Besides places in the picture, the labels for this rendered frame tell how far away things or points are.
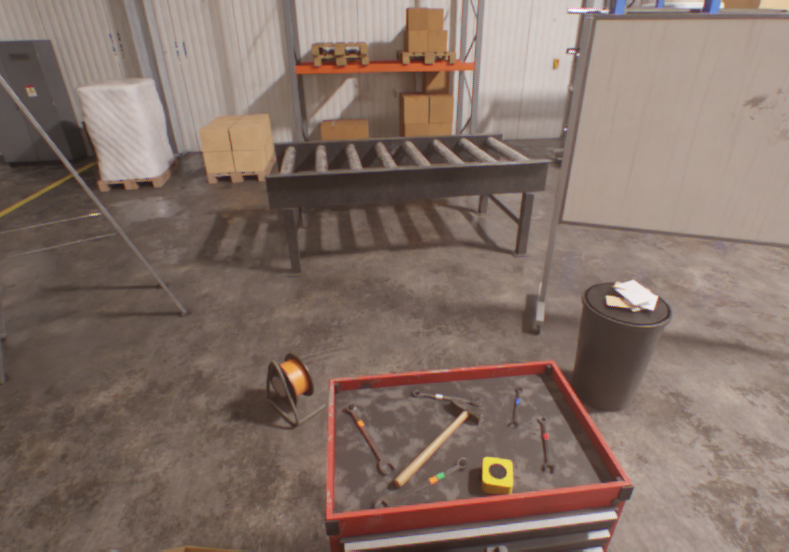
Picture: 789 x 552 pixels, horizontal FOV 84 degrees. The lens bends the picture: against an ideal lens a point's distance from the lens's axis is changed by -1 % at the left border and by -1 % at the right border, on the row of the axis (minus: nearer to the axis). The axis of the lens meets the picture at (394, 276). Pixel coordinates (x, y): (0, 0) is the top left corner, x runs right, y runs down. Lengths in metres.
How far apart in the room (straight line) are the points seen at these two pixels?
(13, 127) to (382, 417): 8.93
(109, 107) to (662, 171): 6.31
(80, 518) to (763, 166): 3.92
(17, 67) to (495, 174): 7.62
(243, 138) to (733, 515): 6.28
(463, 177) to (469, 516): 3.14
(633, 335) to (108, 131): 6.51
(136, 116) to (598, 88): 5.72
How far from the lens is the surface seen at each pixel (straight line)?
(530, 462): 1.30
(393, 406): 1.39
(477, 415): 1.35
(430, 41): 7.62
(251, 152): 6.80
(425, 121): 7.73
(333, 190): 3.79
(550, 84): 9.46
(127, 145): 7.19
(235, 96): 8.85
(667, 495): 2.61
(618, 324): 2.47
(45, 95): 9.33
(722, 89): 3.14
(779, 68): 3.20
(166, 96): 8.84
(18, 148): 9.82
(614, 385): 2.74
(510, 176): 4.10
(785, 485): 2.95
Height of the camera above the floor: 1.89
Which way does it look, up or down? 29 degrees down
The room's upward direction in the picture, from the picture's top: 1 degrees counter-clockwise
